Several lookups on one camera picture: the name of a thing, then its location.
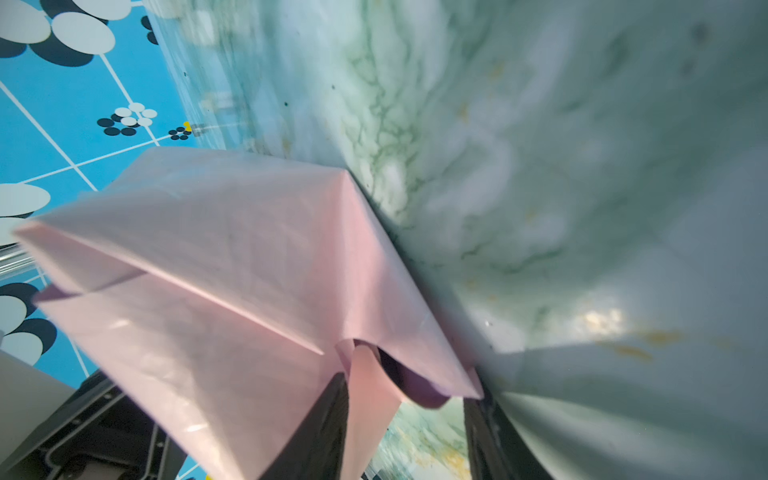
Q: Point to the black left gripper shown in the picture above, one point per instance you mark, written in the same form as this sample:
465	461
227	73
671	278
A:
99	432

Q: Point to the aluminium frame post left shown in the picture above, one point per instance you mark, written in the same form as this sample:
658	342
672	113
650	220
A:
14	260

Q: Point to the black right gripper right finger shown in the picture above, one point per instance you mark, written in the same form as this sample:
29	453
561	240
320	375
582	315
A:
495	448

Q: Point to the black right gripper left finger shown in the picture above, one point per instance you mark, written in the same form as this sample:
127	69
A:
315	451

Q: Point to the purple wrapping paper sheet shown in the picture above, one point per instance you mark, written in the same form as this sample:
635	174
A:
223	290

